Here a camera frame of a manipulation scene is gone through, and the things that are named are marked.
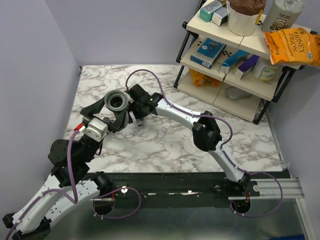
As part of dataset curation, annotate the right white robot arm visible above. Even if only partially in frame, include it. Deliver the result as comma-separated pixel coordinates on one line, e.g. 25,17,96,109
127,84,250,196

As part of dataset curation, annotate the grey cylindrical canister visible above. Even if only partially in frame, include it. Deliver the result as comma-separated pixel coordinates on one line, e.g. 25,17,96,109
261,0,306,33

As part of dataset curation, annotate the black corrugated hose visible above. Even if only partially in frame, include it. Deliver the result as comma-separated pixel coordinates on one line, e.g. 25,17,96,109
103,89,133,126

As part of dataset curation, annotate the purple cable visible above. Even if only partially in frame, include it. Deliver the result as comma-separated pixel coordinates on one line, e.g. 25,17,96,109
4,129,142,240
125,69,284,218

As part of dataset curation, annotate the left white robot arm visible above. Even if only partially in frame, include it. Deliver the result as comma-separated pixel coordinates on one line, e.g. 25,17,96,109
2,94,130,240

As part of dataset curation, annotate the orange snack bag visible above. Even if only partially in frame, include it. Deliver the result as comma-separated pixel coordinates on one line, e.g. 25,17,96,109
188,68,221,88

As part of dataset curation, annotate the purple white carton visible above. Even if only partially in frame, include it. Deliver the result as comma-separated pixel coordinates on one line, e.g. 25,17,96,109
233,55,260,79

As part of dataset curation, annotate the blue product box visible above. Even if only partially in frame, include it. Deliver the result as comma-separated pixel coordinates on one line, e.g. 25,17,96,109
190,38,227,69

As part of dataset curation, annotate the white tub brown lid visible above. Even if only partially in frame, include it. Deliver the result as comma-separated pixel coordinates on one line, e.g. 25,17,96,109
226,0,267,37

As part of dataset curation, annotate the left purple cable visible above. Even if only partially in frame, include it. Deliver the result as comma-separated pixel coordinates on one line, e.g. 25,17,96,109
4,129,142,240

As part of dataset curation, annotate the orange honey dijon chip bag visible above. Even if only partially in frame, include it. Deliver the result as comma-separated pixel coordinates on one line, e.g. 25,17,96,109
264,27,320,67

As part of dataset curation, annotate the white round container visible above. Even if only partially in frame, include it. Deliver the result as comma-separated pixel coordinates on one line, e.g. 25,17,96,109
252,57,282,82

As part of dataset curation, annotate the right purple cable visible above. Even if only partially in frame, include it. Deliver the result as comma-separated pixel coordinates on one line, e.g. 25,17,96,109
125,69,284,218

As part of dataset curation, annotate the aluminium frame rail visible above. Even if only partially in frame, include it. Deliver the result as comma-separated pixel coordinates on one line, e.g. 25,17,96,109
39,177,306,201

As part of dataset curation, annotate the teal green box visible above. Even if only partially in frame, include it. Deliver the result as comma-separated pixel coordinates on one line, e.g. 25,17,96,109
199,0,223,22

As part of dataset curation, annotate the cream tiered shelf rack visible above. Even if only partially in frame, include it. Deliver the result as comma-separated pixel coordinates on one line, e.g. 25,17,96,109
174,0,304,125

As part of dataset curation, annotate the silver small box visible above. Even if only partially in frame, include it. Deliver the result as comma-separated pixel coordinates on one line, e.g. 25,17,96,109
211,7,228,26

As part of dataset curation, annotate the blue white carton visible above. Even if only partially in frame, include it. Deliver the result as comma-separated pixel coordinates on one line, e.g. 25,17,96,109
219,49,249,75

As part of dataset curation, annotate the clear plastic pipe fitting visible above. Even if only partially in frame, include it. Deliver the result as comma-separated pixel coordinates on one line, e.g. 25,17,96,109
136,118,146,128

